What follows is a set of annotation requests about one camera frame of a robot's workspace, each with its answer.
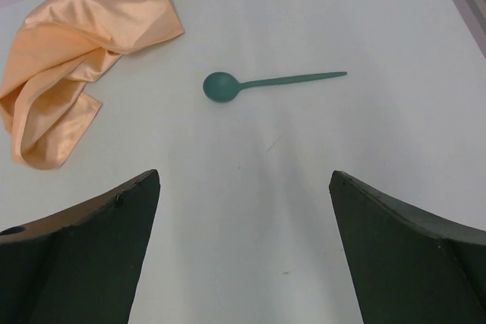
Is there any peach satin napkin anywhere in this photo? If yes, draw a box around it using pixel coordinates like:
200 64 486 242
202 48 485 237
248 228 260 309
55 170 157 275
1 0 184 170

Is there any teal plastic spoon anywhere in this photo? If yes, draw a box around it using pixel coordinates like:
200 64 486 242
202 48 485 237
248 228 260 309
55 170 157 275
203 71 348 103

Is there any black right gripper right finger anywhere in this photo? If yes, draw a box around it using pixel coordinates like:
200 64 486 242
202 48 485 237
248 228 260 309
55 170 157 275
329 171 485 323

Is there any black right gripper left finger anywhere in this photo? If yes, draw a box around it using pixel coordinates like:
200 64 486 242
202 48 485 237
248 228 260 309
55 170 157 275
1 169 160 323

